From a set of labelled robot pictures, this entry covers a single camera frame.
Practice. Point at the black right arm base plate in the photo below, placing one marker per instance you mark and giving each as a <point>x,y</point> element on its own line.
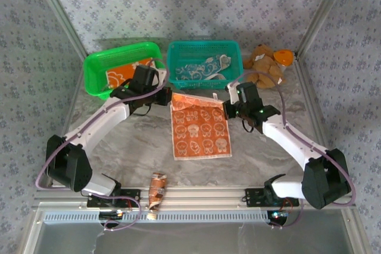
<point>253,196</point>

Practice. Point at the teal bunny print towel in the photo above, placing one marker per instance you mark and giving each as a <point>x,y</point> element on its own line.
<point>202,68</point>

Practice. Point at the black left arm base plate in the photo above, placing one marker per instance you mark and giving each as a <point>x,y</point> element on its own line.
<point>132,194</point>

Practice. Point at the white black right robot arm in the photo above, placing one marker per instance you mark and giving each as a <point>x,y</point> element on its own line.
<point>285,141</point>

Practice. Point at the green plastic basket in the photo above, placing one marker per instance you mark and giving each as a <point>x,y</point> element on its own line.
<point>95,66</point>

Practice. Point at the shiny metal panel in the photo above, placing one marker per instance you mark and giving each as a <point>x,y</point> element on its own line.
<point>190,239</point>

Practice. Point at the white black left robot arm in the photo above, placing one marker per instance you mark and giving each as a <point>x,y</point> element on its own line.
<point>98,123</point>

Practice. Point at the brown teddy bear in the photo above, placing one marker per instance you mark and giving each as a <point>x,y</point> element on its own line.
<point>265,63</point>

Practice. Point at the aluminium frame post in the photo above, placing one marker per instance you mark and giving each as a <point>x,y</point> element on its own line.
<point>321,7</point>
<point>59,13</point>

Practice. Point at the teal plastic basket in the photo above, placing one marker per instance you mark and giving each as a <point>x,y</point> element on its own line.
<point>202,50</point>

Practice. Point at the beige orange animal print towel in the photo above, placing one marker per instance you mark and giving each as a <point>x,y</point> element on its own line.
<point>202,135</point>

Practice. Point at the orange towel white cloud print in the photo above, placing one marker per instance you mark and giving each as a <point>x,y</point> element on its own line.
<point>119,77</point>

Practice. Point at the orange lidded toy jar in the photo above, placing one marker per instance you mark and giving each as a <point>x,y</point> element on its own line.
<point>282,57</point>

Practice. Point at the brown snack wrapper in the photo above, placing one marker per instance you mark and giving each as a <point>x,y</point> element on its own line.
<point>157,188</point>

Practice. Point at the aluminium frame rail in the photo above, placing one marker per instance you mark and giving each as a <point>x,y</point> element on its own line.
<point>202,196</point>

